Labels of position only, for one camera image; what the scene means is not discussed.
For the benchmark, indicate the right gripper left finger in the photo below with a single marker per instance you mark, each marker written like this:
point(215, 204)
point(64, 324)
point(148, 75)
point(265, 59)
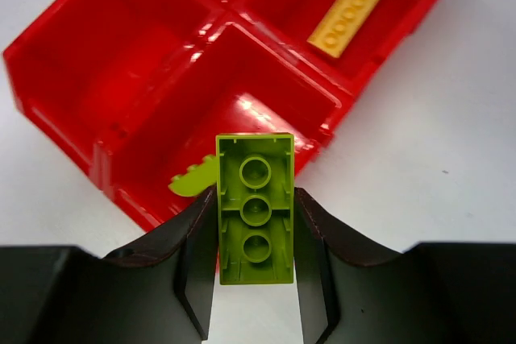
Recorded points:
point(156, 289)

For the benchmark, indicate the green lego brick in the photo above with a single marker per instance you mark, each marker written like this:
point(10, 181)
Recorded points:
point(255, 184)

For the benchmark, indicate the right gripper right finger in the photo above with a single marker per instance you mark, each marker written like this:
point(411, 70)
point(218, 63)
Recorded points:
point(352, 289)

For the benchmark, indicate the red four-compartment bin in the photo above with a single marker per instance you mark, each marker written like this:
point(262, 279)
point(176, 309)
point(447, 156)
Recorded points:
point(136, 91)

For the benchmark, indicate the yellow long lego brick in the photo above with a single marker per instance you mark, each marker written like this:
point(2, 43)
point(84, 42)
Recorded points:
point(339, 25)

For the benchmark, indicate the small green lego piece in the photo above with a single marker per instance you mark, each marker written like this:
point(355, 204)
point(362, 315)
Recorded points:
point(197, 178)

